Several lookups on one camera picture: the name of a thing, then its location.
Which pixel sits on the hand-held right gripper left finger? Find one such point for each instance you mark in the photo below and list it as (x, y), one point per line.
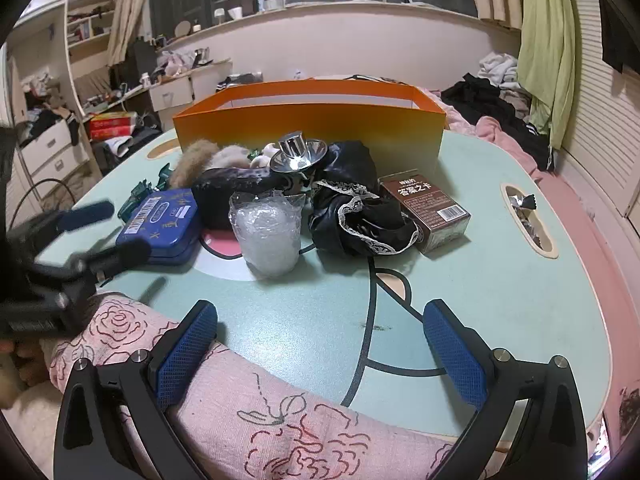
(185, 360)

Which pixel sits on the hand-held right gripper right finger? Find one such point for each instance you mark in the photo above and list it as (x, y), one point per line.
(455, 360)

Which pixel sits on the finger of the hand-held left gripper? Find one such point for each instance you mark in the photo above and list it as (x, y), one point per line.
(85, 213)
(122, 254)

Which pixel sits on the blue tin box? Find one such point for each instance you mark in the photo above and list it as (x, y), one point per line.
(160, 225)

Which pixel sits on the teal toy car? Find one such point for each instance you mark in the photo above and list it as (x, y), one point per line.
(136, 196)

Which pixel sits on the orange cardboard box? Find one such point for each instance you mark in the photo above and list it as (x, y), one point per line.
(320, 115)

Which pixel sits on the mint cartoon-print desktop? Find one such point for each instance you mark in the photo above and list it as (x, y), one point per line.
(325, 310)

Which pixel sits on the person's left hand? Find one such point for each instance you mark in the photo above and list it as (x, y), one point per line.
(22, 365)

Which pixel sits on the white drawer cabinet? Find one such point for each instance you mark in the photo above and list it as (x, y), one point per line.
(50, 152)

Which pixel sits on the pink rose-print pajama cloth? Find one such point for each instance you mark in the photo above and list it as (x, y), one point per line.
(250, 410)

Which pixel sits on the red boxes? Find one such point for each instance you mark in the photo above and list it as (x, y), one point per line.
(112, 126)

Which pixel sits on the dark brown pouch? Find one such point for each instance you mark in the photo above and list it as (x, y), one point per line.
(225, 195)

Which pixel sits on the brown furry pompom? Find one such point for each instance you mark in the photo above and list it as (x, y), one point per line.
(195, 160)

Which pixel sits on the clear plastic cup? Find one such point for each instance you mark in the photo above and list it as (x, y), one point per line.
(267, 240)

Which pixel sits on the brown carton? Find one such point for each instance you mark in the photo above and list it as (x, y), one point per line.
(430, 215)

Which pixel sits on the white desk with drawers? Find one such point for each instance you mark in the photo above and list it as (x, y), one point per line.
(185, 87)

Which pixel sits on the white toy figurine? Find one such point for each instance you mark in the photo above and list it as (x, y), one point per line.
(260, 155)

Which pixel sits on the silver foil wrapper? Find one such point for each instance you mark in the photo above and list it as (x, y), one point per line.
(522, 201)

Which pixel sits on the black lace cloth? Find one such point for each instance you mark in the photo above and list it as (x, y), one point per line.
(360, 210)

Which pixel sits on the white bookshelf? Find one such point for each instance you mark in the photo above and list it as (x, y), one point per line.
(92, 15)

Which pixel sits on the silver metal funnel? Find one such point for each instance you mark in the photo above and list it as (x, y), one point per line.
(297, 155)

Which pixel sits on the black clothes pile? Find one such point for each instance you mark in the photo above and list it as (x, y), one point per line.
(495, 107)

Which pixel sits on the white louvered closet door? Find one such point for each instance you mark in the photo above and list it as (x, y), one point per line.
(610, 125)

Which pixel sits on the white clothes pile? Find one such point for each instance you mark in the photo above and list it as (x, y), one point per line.
(500, 72)

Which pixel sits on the green hanging garment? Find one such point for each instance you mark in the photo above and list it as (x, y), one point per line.
(545, 50)

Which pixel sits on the black hanging garment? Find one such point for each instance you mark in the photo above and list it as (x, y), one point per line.
(620, 35)

